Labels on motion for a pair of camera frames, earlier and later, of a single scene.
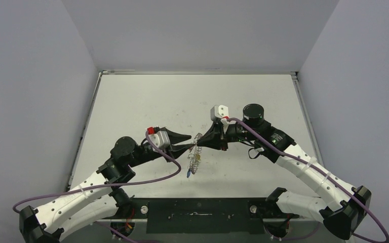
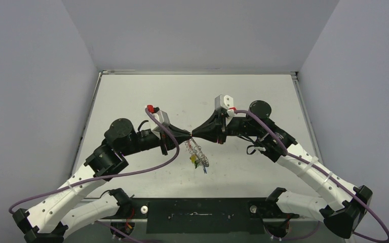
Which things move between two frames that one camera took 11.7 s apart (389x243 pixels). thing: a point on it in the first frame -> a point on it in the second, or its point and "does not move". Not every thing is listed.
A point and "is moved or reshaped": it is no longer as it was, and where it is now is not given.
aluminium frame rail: [250, 218] does not move
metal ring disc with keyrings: [194, 158] is moved or reshaped
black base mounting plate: [205, 215] does not move
